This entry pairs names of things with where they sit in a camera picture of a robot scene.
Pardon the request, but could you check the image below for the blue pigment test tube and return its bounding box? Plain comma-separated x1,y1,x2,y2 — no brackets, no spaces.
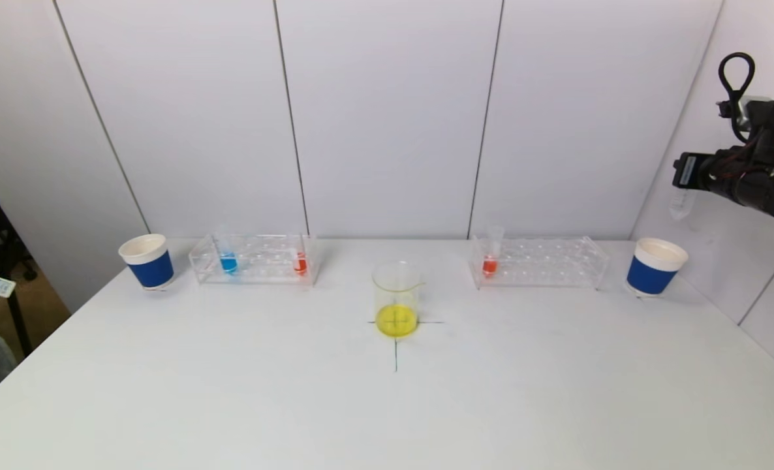
214,225,239,275

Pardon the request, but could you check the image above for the clear test tube yellow pigment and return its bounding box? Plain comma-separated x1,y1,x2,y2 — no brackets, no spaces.
670,188,696,223

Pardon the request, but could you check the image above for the red pigment test tube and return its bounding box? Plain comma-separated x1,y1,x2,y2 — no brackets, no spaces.
292,228,309,276
482,226,506,278

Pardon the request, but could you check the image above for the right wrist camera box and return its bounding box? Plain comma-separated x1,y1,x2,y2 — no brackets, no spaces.
720,97,774,141

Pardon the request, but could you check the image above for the clear acrylic test tube rack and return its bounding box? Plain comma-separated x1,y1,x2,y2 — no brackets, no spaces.
189,234,318,287
469,235,610,290

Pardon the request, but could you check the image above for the blue white paper cup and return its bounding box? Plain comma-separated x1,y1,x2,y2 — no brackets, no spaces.
119,234,176,290
625,238,689,298

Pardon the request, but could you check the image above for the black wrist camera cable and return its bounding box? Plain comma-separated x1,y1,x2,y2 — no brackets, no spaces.
718,52,756,141

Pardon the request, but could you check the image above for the clear glass beaker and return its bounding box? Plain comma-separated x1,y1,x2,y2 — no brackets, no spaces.
372,261,425,338

